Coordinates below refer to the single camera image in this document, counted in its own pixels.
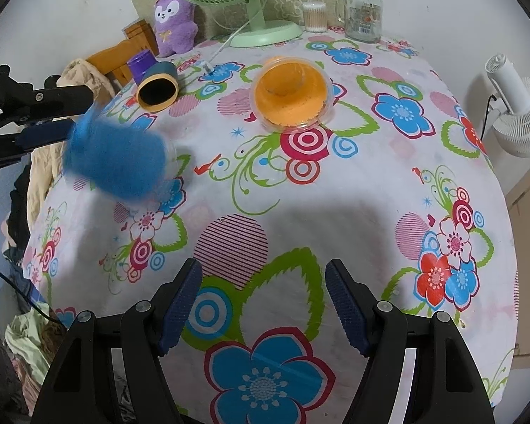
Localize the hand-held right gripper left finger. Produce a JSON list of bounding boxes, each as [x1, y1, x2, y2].
[[30, 259, 204, 424]]

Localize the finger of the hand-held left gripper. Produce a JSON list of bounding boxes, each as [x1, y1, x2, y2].
[[0, 121, 78, 169], [0, 65, 94, 121]]

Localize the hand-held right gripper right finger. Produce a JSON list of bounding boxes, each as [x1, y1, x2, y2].
[[325, 259, 498, 424]]

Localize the fuzzy blue cloth ball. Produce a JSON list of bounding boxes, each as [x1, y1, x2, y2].
[[62, 104, 178, 200]]

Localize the purple cup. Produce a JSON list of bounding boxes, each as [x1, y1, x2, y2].
[[127, 51, 159, 84]]

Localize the dark cup with yellow rim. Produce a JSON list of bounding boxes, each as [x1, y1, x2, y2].
[[136, 60, 180, 114]]

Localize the orange cup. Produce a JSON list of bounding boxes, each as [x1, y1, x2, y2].
[[249, 55, 336, 131]]

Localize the beige cloth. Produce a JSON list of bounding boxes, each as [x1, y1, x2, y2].
[[25, 58, 118, 250]]

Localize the wooden chair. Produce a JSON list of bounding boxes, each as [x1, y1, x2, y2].
[[85, 19, 160, 88]]

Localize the floral tablecloth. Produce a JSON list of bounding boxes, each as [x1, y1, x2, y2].
[[21, 26, 520, 424]]

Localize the purple plush toy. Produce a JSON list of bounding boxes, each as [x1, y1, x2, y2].
[[152, 0, 200, 58]]

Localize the pile of clothes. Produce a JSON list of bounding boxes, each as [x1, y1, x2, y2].
[[0, 159, 73, 418]]

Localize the white fan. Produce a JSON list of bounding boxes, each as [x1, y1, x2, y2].
[[485, 53, 530, 158]]

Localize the cotton swab container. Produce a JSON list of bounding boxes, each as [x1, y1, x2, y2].
[[301, 2, 328, 34]]

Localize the glass jar with black lid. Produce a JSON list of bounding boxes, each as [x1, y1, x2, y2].
[[337, 0, 383, 44]]

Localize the black cable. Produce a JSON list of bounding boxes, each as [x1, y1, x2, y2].
[[0, 256, 68, 326]]

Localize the white fan cable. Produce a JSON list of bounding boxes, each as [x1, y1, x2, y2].
[[201, 18, 253, 74]]

